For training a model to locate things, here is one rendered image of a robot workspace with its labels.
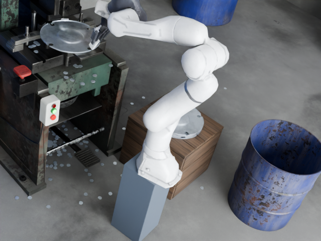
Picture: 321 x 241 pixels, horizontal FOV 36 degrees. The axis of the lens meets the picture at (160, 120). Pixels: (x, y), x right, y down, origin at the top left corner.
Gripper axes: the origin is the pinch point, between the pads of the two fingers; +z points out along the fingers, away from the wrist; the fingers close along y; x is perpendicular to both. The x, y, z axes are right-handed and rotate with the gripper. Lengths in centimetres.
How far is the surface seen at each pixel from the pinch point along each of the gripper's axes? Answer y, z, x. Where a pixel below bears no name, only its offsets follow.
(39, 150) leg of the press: -28, 48, -25
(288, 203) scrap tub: 57, 9, -116
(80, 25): 8.2, 11.9, 16.8
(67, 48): -9.8, 6.4, 4.6
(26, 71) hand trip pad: -35.0, 7.1, 0.2
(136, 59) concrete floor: 107, 99, 22
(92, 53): -1.8, 2.8, -3.5
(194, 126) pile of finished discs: 45, 23, -54
